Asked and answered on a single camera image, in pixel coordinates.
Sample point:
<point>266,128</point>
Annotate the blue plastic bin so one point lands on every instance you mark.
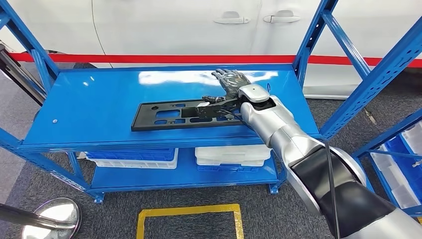
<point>132,154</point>
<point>405,165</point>

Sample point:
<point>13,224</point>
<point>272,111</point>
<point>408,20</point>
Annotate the black plastic plate holder part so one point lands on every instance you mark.
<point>145,120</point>

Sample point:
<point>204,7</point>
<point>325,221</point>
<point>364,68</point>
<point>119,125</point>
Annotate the yellow floor tape square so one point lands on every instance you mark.
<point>188,210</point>

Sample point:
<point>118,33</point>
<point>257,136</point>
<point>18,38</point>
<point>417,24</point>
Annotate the blue metal shelf rack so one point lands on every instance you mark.
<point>99,105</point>
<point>379,140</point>

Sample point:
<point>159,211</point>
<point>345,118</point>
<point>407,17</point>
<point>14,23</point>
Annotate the white plastic bin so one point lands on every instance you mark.
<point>230,151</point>
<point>412,135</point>
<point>132,164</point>
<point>230,162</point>
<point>395,188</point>

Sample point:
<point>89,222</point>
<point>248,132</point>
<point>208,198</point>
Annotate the pale wrist camera on bracket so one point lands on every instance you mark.
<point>207,112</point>

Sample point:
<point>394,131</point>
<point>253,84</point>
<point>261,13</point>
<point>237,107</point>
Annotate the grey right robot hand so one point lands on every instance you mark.
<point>234,82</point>

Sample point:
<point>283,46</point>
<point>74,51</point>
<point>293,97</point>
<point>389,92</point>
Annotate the chrome stanchion with round base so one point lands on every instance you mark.
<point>52,217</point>

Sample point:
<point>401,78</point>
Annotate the chrome stanchion with black cap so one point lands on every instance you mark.
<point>23,79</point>

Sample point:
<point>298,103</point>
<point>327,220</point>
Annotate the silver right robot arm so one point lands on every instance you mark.
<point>286,132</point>

